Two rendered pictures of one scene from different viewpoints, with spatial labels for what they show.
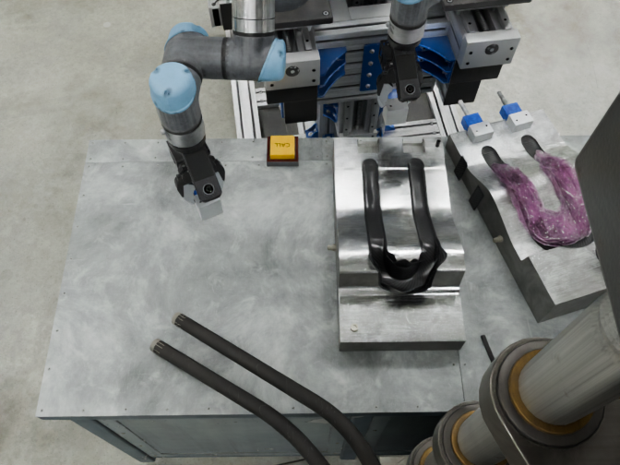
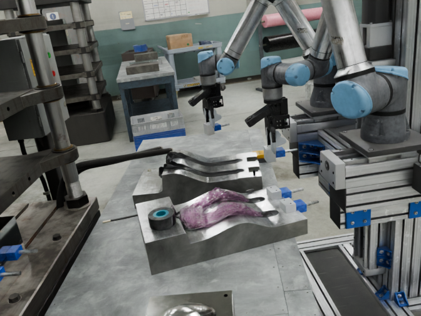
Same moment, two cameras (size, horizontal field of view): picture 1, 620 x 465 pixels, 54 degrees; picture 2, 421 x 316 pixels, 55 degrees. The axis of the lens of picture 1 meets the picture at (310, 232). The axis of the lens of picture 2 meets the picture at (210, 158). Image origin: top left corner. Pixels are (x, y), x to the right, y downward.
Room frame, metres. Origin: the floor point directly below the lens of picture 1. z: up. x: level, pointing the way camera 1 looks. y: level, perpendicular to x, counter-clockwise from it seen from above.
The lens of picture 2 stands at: (0.83, -1.70, 1.51)
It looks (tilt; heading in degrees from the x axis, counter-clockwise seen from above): 21 degrees down; 94
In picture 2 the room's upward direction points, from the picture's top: 7 degrees counter-clockwise
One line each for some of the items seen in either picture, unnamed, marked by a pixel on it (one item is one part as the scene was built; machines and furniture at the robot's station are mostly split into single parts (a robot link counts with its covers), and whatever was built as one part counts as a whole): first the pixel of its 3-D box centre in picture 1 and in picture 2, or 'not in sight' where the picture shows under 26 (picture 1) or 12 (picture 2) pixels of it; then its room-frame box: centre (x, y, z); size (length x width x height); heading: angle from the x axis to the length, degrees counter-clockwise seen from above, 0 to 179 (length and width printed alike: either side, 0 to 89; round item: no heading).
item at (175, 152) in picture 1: (189, 149); (211, 96); (0.72, 0.24, 1.09); 0.09 x 0.08 x 0.12; 27
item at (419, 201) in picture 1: (400, 216); (200, 163); (0.67, -0.20, 0.92); 0.35 x 0.16 x 0.09; 1
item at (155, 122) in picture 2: not in sight; (157, 122); (-0.10, 2.84, 0.28); 0.61 x 0.41 x 0.15; 12
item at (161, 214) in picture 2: not in sight; (161, 218); (0.58, -0.65, 0.93); 0.08 x 0.08 x 0.04
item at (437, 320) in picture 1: (394, 232); (198, 173); (0.65, -0.19, 0.87); 0.50 x 0.26 x 0.14; 1
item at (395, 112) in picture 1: (390, 96); (281, 152); (0.99, -0.20, 0.93); 0.13 x 0.05 x 0.05; 9
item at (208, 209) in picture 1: (200, 187); (217, 126); (0.73, 0.24, 0.93); 0.13 x 0.05 x 0.05; 27
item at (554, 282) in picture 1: (544, 202); (218, 218); (0.74, -0.55, 0.86); 0.50 x 0.26 x 0.11; 18
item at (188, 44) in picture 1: (194, 56); (227, 62); (0.81, 0.21, 1.25); 0.11 x 0.11 x 0.08; 87
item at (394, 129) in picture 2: not in sight; (385, 121); (1.31, -0.42, 1.09); 0.15 x 0.15 x 0.10
